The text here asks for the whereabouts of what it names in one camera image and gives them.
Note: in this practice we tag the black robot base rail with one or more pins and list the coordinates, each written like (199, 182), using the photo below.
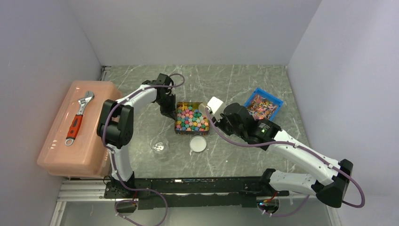
(152, 193)

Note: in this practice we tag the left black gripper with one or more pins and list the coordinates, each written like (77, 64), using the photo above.
(170, 112)

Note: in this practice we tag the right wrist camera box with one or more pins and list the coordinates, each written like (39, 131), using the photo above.
(216, 106)

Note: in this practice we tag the blue bin of lollipops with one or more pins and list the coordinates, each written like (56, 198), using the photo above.
(263, 105)

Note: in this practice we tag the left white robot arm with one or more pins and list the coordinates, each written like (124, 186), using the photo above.
(116, 123)

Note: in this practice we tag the orange translucent storage box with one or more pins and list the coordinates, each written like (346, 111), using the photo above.
(86, 157)

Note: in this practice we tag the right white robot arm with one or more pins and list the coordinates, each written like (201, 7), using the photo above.
(325, 178)

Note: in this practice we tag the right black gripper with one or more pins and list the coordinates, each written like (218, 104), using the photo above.
(220, 124)

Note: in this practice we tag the tin of star candies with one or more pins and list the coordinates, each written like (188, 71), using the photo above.
(190, 121)

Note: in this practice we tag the small clear glass jar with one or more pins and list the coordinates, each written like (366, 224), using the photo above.
(159, 145)

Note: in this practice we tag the red handled adjustable wrench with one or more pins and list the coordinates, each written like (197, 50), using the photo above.
(77, 120)

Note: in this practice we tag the round white jar lid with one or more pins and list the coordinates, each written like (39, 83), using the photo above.
(197, 144)

